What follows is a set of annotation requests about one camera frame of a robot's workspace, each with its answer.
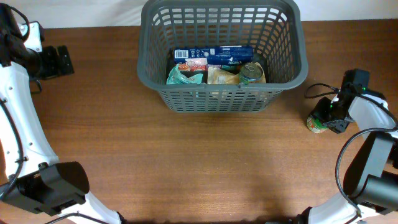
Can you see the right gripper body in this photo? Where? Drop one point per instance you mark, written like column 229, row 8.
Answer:
column 332, row 116

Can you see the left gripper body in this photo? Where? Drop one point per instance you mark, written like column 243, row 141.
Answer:
column 45, row 64

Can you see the green lid jar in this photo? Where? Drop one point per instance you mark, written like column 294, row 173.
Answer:
column 315, row 125

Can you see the small tin can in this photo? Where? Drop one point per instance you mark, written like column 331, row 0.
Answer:
column 251, row 73

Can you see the grey plastic basket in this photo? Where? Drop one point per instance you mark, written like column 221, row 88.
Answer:
column 271, row 27

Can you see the teal snack packet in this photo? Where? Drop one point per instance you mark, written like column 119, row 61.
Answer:
column 176, row 77

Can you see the blue cardboard box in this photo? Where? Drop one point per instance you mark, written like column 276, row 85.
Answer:
column 200, row 59

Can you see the tan paper pouch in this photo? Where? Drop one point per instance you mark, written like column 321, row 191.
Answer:
column 218, row 76

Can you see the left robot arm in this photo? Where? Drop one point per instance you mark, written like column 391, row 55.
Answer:
column 37, row 181

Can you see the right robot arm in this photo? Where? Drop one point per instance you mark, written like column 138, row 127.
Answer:
column 366, row 189

